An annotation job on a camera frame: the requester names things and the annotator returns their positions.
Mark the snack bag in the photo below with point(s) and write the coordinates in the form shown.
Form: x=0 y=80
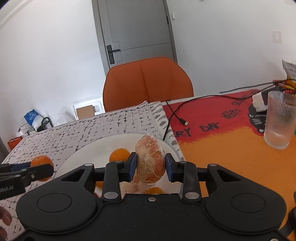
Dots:
x=290 y=70

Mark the ribbed clear glass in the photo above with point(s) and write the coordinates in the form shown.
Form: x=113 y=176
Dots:
x=280 y=119

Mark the large orange on plate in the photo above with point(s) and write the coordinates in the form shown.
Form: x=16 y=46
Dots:
x=119 y=155

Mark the orange chair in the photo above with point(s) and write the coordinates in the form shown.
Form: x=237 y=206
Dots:
x=153 y=79

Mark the blue white plastic bag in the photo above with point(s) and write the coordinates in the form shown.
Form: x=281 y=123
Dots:
x=34 y=119

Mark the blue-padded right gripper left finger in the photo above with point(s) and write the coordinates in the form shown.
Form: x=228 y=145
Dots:
x=115 y=173

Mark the round peeled pomelo segment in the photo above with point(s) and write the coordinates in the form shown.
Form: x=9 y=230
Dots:
x=150 y=160

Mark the black wire rack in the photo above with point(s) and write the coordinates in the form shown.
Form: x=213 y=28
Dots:
x=27 y=130

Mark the grey door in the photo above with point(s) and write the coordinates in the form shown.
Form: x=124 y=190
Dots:
x=140 y=29

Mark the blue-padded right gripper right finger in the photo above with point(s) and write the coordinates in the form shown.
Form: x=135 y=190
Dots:
x=187 y=174

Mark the black door handle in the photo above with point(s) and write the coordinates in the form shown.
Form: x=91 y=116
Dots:
x=110 y=53

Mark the small orange kumquat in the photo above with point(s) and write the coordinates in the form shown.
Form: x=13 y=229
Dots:
x=99 y=184

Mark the white power adapter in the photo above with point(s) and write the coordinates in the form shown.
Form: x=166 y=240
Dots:
x=259 y=101

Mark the orange mandarin on cloth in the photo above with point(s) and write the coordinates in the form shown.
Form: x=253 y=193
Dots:
x=39 y=161

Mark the person's hand on handle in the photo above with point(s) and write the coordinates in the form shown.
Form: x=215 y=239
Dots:
x=6 y=218

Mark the small orange on plate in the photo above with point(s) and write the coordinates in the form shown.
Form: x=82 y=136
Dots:
x=154 y=190

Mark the long peeled pomelo segment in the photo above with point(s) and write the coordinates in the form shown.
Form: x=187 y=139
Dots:
x=133 y=187

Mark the orange box on floor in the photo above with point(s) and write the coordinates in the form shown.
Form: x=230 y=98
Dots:
x=12 y=143

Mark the white round plate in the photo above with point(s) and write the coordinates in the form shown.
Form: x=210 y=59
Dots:
x=98 y=153

